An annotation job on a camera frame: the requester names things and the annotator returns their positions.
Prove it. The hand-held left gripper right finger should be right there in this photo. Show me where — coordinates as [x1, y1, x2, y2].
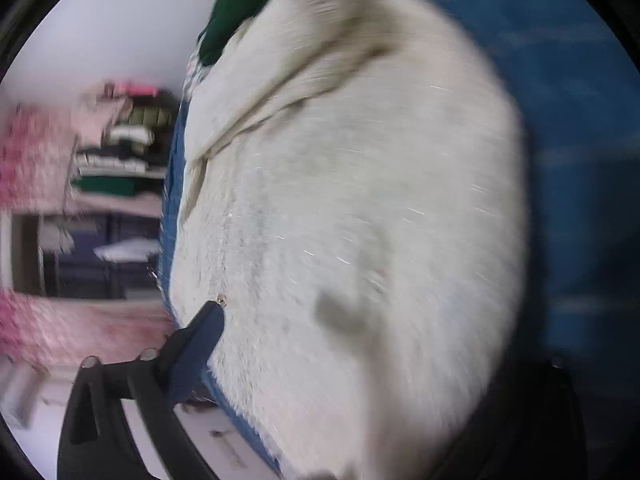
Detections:
[430, 356, 591, 480]

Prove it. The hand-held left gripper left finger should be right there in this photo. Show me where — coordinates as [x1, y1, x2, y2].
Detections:
[56, 301, 227, 480]

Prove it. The white fluffy garment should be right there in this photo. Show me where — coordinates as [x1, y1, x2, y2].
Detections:
[167, 0, 532, 480]

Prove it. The open wardrobe with folded clothes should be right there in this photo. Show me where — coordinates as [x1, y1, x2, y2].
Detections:
[67, 79, 182, 213]

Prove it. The dark cabinet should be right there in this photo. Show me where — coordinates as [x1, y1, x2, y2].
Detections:
[12, 212, 163, 302]

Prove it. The pink patterned cloth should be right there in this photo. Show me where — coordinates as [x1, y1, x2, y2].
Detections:
[0, 102, 173, 367]

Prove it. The blue bed sheet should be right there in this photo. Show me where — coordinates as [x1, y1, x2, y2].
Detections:
[156, 0, 640, 480]

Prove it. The dark green garment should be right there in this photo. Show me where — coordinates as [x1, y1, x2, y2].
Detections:
[196, 0, 283, 68]

